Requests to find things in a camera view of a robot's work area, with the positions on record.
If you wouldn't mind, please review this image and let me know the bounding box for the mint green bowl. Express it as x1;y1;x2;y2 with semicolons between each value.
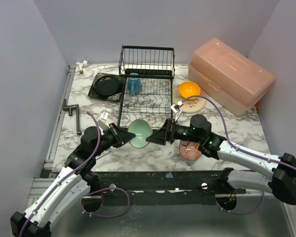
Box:
128;119;152;149

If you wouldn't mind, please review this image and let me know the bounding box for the red blue patterned bowl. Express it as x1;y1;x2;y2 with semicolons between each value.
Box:
179;141;202;160

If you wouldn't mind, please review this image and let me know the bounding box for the yellow bowl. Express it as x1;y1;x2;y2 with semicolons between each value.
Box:
178;81;201;100

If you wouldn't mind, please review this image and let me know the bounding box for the blue floral mug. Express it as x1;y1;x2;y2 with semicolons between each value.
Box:
127;73;142;97

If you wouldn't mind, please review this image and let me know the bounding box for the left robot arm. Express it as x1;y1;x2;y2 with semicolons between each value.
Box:
10;123;136;237

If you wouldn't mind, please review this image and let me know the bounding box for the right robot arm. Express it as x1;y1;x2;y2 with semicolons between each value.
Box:
146;115;296;205

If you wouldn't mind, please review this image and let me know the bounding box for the pink beige round plate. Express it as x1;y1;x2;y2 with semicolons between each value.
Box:
172;85;207;113

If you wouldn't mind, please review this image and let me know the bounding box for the black patterned square plate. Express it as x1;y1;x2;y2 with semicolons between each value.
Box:
88;73;125;102

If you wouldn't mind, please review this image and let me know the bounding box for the black front mounting bar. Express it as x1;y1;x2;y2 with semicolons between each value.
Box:
40;169;247;207

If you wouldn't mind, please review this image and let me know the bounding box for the black round plate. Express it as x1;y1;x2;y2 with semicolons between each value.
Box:
94;76;120;96

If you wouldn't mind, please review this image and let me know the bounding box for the pink plastic storage box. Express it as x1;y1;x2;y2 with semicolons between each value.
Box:
188;38;276;117

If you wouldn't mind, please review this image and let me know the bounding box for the white corner fixture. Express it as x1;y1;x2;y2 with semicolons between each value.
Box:
75;60;90;75

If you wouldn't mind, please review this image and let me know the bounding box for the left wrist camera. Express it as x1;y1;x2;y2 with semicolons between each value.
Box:
98;110;109;130

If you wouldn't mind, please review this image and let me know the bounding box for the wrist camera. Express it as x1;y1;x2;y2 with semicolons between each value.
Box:
98;110;109;130
170;101;183;122

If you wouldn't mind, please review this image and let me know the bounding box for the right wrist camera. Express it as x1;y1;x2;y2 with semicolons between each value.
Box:
170;101;183;122

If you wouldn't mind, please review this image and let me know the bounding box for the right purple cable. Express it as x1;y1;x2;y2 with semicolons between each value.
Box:
179;95;296;215

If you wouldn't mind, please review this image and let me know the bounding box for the dark metal T handle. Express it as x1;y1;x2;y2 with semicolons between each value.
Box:
62;99;82;136

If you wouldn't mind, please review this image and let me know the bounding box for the black wire dish rack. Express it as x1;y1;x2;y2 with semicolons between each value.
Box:
117;45;175;131

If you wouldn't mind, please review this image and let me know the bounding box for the aluminium left rail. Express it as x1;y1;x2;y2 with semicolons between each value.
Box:
43;65;76;170

